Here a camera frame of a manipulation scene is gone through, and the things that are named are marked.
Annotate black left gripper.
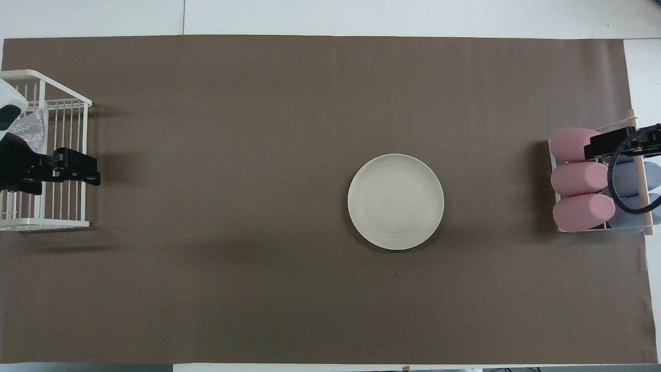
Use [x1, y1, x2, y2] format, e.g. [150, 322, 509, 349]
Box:
[0, 133, 102, 196]

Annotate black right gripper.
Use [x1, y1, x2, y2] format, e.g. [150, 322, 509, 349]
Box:
[584, 123, 661, 160]

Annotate silver foil packet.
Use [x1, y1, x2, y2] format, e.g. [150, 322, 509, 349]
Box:
[9, 110, 46, 154]

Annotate cream round plate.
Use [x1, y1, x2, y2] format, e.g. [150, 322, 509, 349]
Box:
[348, 153, 445, 252]

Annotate cup rack with wooden bar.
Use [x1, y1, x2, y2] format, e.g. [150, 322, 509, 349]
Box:
[548, 108, 656, 237]

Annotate pink plastic cup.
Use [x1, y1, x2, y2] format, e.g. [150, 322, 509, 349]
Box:
[553, 194, 616, 233]
[549, 128, 604, 162]
[550, 162, 610, 197]

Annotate brown paper table mat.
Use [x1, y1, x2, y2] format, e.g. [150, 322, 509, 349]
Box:
[0, 35, 659, 365]

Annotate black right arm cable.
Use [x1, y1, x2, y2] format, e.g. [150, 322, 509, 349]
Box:
[607, 135, 661, 215]

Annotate white wire dish rack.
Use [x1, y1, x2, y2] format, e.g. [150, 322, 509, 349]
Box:
[0, 70, 93, 231]

